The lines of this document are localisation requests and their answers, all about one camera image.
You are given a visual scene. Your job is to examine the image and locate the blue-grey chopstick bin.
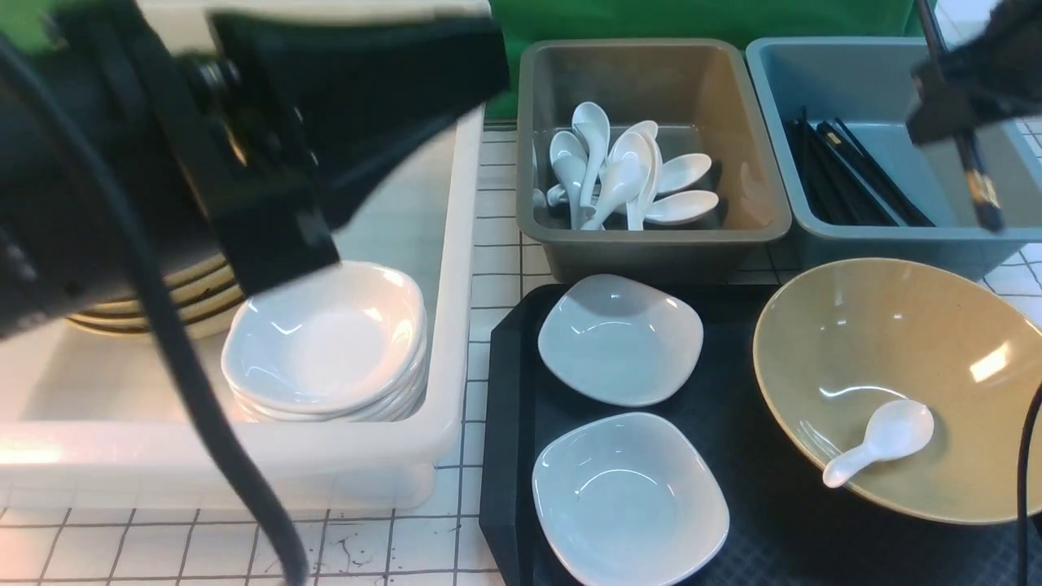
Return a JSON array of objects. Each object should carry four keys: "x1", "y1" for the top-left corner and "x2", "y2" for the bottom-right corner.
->
[{"x1": 746, "y1": 36, "x2": 1041, "y2": 280}]

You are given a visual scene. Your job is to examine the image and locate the white square dish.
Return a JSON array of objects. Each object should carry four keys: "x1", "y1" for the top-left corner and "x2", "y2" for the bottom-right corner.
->
[
  {"x1": 537, "y1": 274, "x2": 706, "y2": 408},
  {"x1": 531, "y1": 412, "x2": 730, "y2": 585}
]

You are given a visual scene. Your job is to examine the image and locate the black chopsticks in bin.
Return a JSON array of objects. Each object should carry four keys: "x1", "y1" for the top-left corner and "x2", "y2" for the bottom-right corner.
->
[{"x1": 784, "y1": 108, "x2": 935, "y2": 229}]

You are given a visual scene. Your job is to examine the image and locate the stack of yellow bowls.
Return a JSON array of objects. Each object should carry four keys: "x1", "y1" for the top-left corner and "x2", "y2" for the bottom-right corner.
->
[{"x1": 64, "y1": 255, "x2": 246, "y2": 339}]

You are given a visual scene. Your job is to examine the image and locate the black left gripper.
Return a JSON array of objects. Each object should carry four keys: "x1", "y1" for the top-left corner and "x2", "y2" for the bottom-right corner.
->
[{"x1": 52, "y1": 1, "x2": 510, "y2": 295}]

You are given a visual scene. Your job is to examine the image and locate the yellow noodle bowl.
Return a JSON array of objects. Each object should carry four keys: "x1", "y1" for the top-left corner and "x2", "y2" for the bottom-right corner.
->
[{"x1": 752, "y1": 257, "x2": 1041, "y2": 524}]

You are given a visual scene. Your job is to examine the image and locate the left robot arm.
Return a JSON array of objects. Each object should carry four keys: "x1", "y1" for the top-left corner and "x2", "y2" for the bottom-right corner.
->
[{"x1": 2, "y1": 1, "x2": 510, "y2": 338}]

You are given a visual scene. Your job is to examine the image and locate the black cable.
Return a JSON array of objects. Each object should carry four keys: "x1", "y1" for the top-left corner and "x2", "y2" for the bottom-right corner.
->
[{"x1": 0, "y1": 41, "x2": 311, "y2": 586}]

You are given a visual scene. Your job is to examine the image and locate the white soup spoon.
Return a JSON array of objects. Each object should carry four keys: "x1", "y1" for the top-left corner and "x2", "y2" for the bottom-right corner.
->
[{"x1": 822, "y1": 398, "x2": 935, "y2": 488}]

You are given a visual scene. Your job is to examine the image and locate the white spoons in bin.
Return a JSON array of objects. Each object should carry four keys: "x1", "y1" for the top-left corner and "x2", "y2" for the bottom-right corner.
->
[{"x1": 532, "y1": 103, "x2": 721, "y2": 231}]

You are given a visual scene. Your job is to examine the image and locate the stack of white dishes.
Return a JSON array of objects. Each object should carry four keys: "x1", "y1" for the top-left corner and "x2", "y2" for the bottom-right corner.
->
[{"x1": 221, "y1": 324, "x2": 427, "y2": 422}]

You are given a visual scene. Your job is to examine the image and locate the top stacked white dish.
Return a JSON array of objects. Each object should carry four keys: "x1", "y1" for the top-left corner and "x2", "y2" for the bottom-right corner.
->
[{"x1": 221, "y1": 260, "x2": 428, "y2": 422}]

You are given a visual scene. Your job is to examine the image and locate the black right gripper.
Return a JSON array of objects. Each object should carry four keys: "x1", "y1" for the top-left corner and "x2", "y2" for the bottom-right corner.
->
[{"x1": 907, "y1": 1, "x2": 1041, "y2": 145}]

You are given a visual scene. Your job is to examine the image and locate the large white plastic tub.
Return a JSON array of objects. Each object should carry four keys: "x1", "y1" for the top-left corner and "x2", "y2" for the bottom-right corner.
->
[{"x1": 2, "y1": 1, "x2": 488, "y2": 509}]

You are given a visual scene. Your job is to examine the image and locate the green backdrop cloth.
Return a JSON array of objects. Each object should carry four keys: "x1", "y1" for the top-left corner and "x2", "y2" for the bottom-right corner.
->
[{"x1": 0, "y1": 0, "x2": 937, "y2": 123}]

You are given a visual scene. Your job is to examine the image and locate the black chopstick pair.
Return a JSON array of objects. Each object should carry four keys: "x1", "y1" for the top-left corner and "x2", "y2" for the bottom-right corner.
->
[{"x1": 915, "y1": 1, "x2": 1004, "y2": 234}]

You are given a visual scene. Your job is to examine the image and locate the grey-brown spoon bin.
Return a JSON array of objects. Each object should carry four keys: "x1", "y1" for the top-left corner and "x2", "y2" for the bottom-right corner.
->
[{"x1": 516, "y1": 38, "x2": 792, "y2": 283}]

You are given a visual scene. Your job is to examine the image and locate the black plastic serving tray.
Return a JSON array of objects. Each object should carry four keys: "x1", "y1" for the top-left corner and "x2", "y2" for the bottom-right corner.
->
[{"x1": 479, "y1": 283, "x2": 1018, "y2": 585}]

